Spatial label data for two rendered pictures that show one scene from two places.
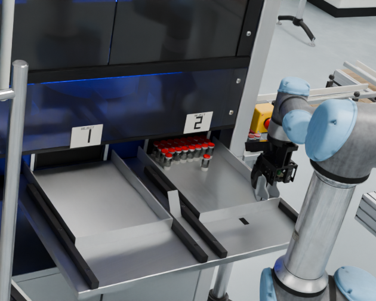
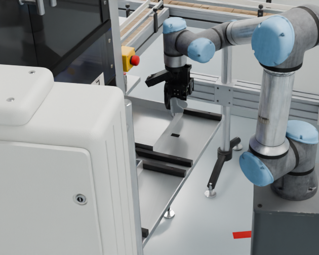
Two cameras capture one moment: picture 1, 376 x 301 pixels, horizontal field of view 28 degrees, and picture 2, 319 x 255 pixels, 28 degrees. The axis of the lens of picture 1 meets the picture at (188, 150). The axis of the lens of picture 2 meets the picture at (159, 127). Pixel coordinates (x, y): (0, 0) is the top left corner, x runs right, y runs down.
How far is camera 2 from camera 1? 0.73 m
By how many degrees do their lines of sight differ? 25
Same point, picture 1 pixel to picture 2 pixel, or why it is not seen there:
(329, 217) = (287, 97)
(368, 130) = (301, 29)
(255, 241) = (196, 143)
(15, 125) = (132, 147)
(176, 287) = not seen: hidden behind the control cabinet
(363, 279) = (298, 125)
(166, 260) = (163, 189)
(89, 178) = not seen: hidden behind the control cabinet
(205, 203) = (141, 138)
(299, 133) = (205, 54)
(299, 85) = (179, 22)
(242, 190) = (151, 116)
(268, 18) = not seen: outside the picture
